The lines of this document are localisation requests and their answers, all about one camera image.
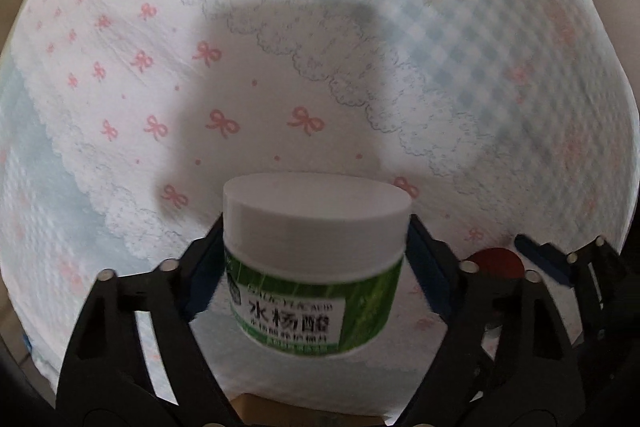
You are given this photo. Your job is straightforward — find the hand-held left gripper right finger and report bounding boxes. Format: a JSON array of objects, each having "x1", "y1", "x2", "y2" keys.
[{"x1": 395, "y1": 214, "x2": 587, "y2": 427}]

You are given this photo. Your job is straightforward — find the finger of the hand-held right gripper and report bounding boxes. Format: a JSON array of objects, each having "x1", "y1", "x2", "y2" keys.
[
  {"x1": 567, "y1": 236, "x2": 631, "y2": 350},
  {"x1": 514, "y1": 233, "x2": 576, "y2": 291}
]

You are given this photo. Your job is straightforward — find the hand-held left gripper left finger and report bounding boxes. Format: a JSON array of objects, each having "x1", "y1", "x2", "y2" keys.
[{"x1": 55, "y1": 216, "x2": 242, "y2": 427}]

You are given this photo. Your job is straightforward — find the small bottle with red cap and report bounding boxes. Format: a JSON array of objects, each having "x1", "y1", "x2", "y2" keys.
[{"x1": 474, "y1": 248, "x2": 524, "y2": 282}]

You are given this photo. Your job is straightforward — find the white jar with green label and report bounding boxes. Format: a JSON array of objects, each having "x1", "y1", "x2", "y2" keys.
[{"x1": 221, "y1": 177, "x2": 413, "y2": 356}]

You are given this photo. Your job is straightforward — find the cardboard box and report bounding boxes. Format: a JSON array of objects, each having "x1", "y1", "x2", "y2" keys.
[{"x1": 231, "y1": 394, "x2": 387, "y2": 427}]

